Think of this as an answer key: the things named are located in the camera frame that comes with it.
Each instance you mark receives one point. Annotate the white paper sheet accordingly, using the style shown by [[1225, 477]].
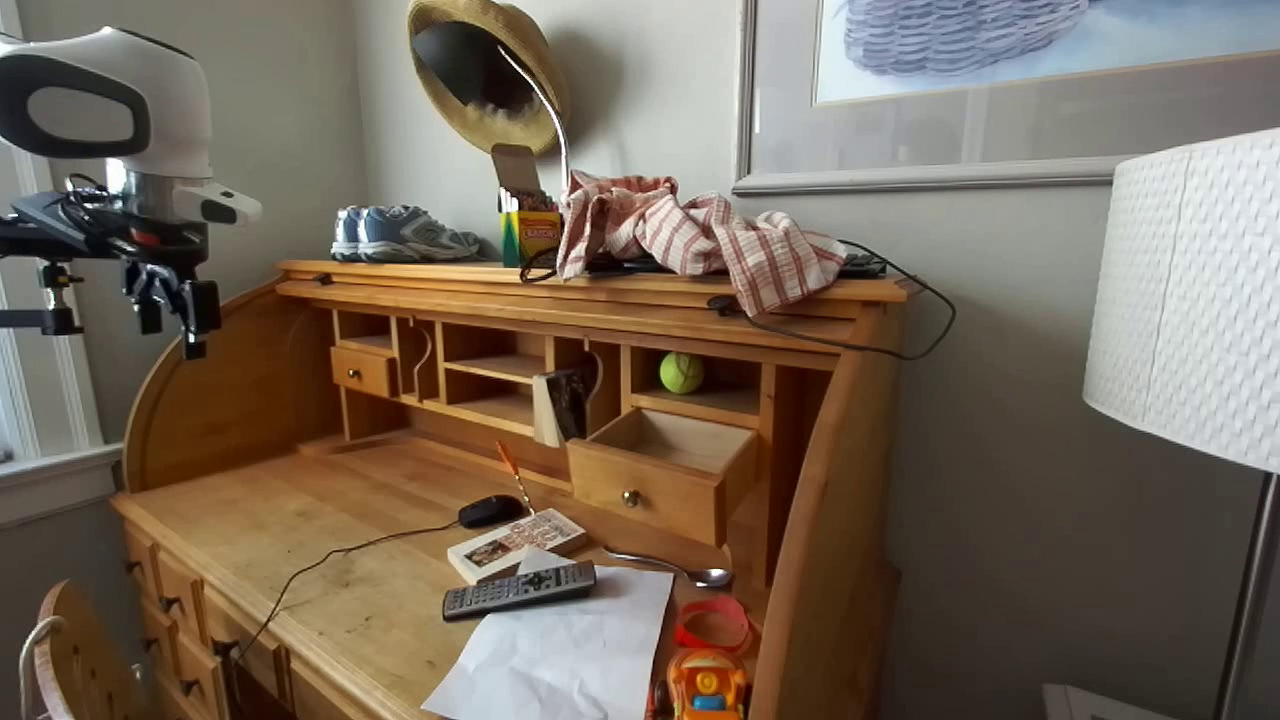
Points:
[[572, 657]]

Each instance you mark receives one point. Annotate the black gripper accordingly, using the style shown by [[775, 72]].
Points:
[[159, 267]]

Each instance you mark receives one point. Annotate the open top right drawer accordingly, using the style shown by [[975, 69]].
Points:
[[665, 470]]

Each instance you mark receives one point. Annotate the metal spoon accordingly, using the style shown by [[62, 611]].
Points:
[[710, 578]]

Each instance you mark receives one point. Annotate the black keyboard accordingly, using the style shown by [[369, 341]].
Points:
[[858, 267]]

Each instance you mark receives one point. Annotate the orange toy car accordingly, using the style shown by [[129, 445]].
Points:
[[705, 684]]

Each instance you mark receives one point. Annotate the red plastic toy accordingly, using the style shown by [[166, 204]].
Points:
[[714, 622]]

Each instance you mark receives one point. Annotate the wooden roll-top desk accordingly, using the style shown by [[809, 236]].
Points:
[[286, 533]]

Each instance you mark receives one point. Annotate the white lamp shade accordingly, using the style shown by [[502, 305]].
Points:
[[1185, 316]]

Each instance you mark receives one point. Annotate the green tennis ball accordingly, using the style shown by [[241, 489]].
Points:
[[682, 373]]

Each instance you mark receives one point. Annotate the small top left drawer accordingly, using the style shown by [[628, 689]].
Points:
[[366, 369]]

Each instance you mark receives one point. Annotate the black remote control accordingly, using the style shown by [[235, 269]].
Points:
[[518, 591]]

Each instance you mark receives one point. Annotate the red white checkered cloth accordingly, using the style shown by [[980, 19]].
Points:
[[766, 257]]

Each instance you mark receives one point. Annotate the black computer mouse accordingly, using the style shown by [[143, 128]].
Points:
[[495, 508]]

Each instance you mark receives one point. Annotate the framed wall picture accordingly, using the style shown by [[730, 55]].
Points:
[[995, 95]]

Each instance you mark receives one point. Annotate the black white card box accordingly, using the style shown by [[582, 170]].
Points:
[[557, 409]]

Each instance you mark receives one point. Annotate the small paperback book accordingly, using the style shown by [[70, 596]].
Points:
[[502, 551]]

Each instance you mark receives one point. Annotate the blue grey sneakers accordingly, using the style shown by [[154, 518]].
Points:
[[401, 233]]

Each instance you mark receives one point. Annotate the camera on tripod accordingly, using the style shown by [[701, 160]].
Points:
[[54, 250]]

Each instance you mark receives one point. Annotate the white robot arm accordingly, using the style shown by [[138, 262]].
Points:
[[143, 108]]

